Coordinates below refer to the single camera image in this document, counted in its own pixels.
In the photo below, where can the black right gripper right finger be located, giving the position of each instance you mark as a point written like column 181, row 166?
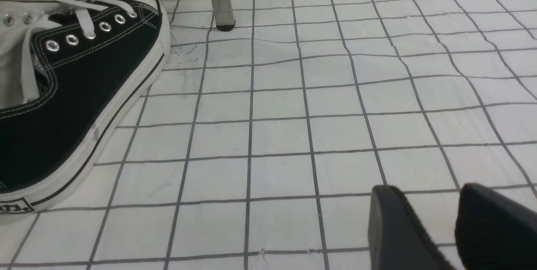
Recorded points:
column 493, row 232

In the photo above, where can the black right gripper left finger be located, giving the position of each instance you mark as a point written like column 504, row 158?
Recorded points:
column 397, row 239

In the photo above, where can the black white canvas sneaker right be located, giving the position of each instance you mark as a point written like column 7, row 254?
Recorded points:
column 70, row 71

